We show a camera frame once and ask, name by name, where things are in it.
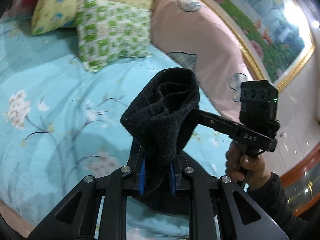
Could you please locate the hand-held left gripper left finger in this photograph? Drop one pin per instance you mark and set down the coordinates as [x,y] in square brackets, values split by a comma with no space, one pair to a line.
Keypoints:
[142,175]

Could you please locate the yellow cartoon print pillow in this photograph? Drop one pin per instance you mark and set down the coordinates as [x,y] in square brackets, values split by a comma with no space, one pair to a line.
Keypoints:
[62,5]

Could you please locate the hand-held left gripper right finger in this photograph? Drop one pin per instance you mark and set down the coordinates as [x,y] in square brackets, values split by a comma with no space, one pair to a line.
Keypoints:
[172,180]

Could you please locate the person's right hand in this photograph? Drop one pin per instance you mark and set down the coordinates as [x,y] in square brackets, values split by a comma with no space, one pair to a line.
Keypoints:
[255,167]

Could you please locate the gold framed landscape painting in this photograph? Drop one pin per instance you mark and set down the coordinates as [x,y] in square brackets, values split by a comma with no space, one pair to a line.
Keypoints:
[250,17]

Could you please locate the green checked pillow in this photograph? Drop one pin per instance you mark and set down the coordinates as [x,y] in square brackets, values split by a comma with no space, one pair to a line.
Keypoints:
[112,35]

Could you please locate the pink pillow with plaid hearts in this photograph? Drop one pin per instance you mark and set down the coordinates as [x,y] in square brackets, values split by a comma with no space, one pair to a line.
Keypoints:
[200,30]

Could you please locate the blue floral bedsheet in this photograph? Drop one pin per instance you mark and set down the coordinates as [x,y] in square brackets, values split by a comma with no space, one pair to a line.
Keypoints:
[50,80]

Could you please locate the person's right forearm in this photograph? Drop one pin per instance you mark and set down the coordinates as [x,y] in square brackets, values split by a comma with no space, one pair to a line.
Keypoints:
[275,205]

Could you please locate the brown wooden furniture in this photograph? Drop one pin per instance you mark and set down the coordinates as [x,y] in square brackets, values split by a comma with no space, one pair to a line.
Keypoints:
[306,187]

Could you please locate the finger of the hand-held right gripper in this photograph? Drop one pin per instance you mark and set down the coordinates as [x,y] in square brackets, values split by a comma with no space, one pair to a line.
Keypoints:
[215,123]

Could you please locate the black pants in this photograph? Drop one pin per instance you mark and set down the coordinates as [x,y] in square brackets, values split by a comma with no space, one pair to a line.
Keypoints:
[160,120]

